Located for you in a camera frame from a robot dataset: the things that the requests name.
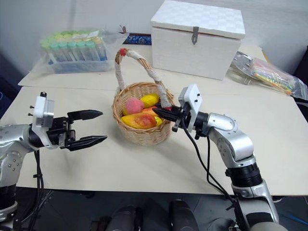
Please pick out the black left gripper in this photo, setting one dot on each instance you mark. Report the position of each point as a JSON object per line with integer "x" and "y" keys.
{"x": 60, "y": 130}

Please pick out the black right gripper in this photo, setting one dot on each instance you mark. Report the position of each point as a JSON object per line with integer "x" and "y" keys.
{"x": 183, "y": 115}

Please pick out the small red fruit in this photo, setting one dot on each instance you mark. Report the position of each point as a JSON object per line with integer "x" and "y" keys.
{"x": 168, "y": 108}

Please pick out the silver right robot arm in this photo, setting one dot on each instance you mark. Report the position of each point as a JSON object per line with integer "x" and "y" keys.
{"x": 235, "y": 144}

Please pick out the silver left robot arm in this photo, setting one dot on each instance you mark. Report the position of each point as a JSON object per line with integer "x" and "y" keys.
{"x": 12, "y": 137}

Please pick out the small yellow fruit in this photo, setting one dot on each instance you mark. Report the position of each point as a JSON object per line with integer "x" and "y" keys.
{"x": 158, "y": 121}

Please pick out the orange fruit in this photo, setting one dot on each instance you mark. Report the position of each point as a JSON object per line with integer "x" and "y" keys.
{"x": 149, "y": 111}

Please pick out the yellow lemon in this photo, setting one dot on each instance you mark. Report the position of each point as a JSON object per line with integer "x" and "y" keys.
{"x": 150, "y": 99}

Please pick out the yellow red mango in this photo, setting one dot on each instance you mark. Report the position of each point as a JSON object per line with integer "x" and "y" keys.
{"x": 139, "y": 121}

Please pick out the pink peach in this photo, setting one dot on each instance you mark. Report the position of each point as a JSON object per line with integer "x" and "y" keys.
{"x": 134, "y": 106}

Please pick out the white woven lidded box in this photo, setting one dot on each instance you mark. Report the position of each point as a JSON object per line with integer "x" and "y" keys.
{"x": 192, "y": 53}

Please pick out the clear bag of test tubes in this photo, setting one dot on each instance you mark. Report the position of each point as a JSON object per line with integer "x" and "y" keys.
{"x": 77, "y": 65}

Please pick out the teal capped test tube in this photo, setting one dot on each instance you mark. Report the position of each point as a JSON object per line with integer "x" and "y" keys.
{"x": 81, "y": 50}
{"x": 55, "y": 51}
{"x": 63, "y": 51}
{"x": 72, "y": 50}
{"x": 91, "y": 49}

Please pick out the metal box latch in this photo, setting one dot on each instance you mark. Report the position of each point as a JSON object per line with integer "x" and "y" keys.
{"x": 195, "y": 36}

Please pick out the blue patterned object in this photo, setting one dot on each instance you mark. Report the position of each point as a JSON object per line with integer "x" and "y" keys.
{"x": 138, "y": 39}

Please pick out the small red brown object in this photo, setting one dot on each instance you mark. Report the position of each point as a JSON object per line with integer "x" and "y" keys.
{"x": 124, "y": 29}

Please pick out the dark rounded shape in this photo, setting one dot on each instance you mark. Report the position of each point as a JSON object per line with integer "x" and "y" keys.
{"x": 124, "y": 219}

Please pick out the clear bag of colourful sticks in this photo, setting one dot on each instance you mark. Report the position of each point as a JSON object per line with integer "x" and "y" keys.
{"x": 276, "y": 77}

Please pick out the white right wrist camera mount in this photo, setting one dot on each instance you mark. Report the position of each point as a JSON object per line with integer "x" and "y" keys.
{"x": 193, "y": 96}

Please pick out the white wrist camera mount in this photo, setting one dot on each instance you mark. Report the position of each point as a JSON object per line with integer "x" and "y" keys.
{"x": 193, "y": 96}
{"x": 38, "y": 108}

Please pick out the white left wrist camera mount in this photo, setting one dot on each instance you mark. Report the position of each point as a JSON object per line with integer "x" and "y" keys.
{"x": 38, "y": 108}

